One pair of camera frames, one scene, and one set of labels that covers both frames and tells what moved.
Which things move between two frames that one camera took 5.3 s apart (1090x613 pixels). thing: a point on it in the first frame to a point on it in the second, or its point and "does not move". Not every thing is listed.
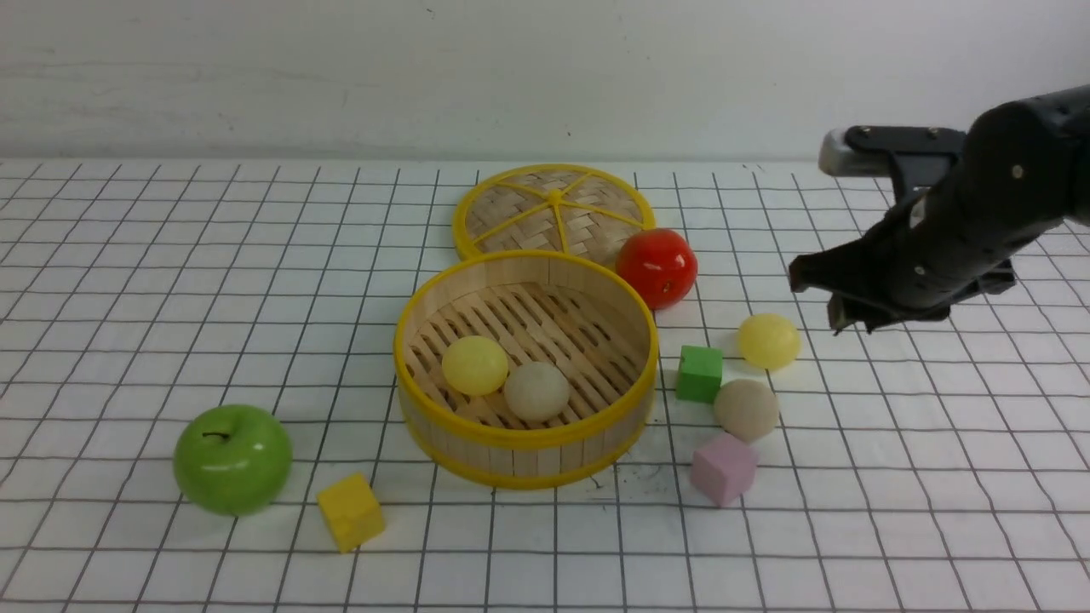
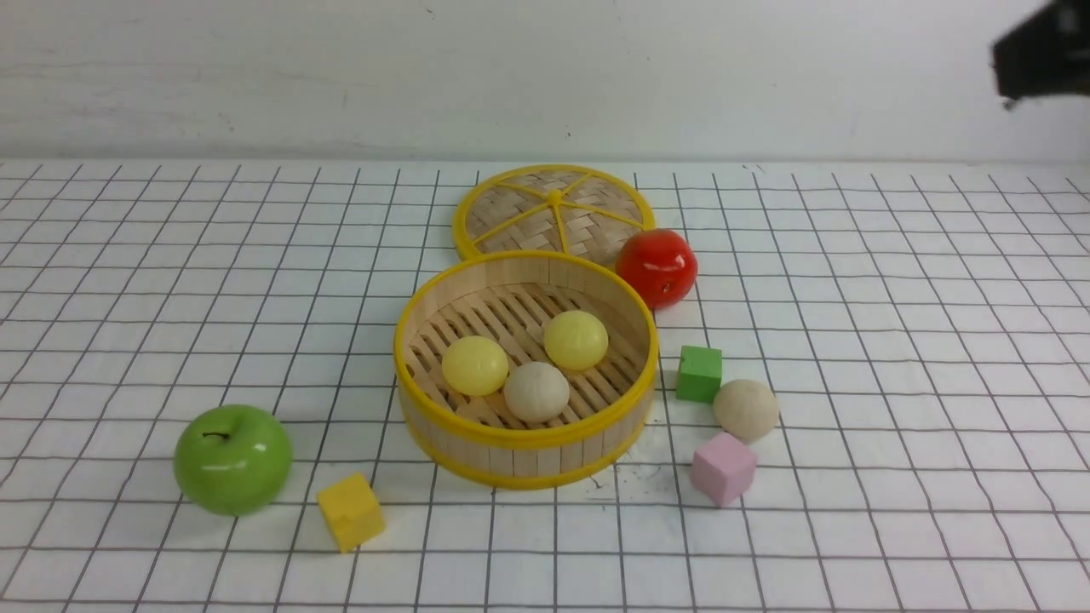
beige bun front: [536, 392] does not move
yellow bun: [769, 341] to [576, 340]
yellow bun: [474, 365] does not move
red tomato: [661, 264] does not move
